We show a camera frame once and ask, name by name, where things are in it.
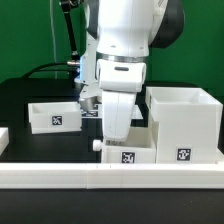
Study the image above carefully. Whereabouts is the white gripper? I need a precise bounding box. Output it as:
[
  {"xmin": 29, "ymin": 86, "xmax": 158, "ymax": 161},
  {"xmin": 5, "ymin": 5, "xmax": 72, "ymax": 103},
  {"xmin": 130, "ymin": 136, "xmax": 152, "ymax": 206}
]
[{"xmin": 96, "ymin": 59, "xmax": 146, "ymax": 142}]

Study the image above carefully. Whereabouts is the white drawer box with knob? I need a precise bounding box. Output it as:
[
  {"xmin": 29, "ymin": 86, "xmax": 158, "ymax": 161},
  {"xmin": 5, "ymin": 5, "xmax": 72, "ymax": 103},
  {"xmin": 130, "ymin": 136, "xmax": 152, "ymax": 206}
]
[{"xmin": 93, "ymin": 127, "xmax": 156, "ymax": 164}]

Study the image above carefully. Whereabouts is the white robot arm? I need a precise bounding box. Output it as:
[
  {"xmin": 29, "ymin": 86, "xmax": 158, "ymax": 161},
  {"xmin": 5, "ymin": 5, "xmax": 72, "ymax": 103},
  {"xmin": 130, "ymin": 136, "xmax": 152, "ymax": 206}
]
[{"xmin": 78, "ymin": 0, "xmax": 185, "ymax": 142}]

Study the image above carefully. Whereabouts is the white rear drawer box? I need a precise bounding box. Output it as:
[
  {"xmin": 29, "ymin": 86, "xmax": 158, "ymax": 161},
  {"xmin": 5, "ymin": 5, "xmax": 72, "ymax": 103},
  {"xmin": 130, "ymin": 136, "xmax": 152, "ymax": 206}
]
[{"xmin": 28, "ymin": 102, "xmax": 82, "ymax": 134}]

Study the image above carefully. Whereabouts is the white block at left edge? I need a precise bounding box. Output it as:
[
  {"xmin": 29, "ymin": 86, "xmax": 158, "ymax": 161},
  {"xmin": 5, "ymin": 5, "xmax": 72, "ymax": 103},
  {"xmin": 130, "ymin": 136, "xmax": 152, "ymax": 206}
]
[{"xmin": 0, "ymin": 127, "xmax": 9, "ymax": 155}]

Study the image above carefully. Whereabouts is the white drawer cabinet frame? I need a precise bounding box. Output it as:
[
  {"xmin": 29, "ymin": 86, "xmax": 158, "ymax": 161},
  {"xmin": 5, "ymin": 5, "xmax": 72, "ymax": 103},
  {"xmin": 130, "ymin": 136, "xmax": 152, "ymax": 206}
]
[{"xmin": 145, "ymin": 87, "xmax": 223, "ymax": 164}]

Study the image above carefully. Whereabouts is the black cable on table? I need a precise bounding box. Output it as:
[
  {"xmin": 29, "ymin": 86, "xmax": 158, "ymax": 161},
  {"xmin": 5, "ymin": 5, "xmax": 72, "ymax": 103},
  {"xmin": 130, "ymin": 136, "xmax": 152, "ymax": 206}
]
[{"xmin": 21, "ymin": 61, "xmax": 82, "ymax": 79}]

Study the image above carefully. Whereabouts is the white front fence rail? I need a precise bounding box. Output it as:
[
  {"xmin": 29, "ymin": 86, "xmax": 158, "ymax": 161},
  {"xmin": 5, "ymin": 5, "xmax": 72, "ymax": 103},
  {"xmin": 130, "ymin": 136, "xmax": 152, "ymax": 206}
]
[{"xmin": 0, "ymin": 163, "xmax": 224, "ymax": 189}]

